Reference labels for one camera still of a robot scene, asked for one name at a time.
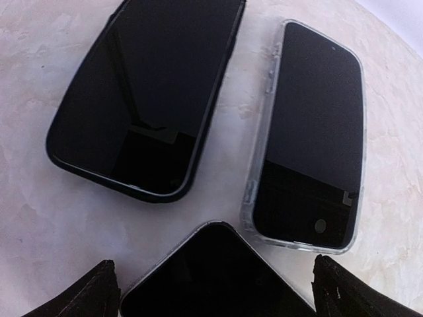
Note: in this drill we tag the black phone case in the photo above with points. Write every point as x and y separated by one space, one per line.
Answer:
56 155

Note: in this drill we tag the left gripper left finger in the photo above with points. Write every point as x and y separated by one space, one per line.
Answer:
95 294

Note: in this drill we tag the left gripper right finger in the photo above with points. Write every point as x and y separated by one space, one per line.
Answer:
337 292

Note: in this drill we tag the clear phone case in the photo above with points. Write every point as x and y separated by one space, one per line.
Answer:
261 158

